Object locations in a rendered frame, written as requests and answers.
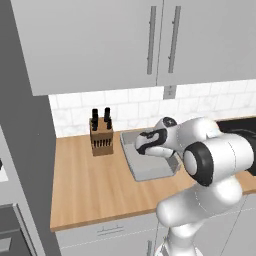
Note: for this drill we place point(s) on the grey drawer front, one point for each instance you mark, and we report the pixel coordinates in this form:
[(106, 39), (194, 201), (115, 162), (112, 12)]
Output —
[(80, 235)]

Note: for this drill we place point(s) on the grey metal sink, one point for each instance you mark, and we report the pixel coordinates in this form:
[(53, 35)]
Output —
[(148, 166)]

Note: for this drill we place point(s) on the wooden knife block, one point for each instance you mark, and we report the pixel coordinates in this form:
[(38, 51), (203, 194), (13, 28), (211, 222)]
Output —
[(102, 143)]

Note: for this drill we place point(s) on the grey wall outlet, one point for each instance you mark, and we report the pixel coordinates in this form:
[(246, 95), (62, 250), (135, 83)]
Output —
[(169, 92)]

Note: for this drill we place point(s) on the wide grey wall cupboard door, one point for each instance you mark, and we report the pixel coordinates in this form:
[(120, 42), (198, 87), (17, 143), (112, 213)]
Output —
[(86, 43)]

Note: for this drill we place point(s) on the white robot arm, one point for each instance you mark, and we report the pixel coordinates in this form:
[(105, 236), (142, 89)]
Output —
[(216, 196)]

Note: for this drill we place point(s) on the black hob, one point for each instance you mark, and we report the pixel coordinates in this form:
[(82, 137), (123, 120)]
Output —
[(240, 125)]

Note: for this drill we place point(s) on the tall grey cabinet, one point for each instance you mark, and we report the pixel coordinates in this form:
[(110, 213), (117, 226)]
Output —
[(26, 110)]

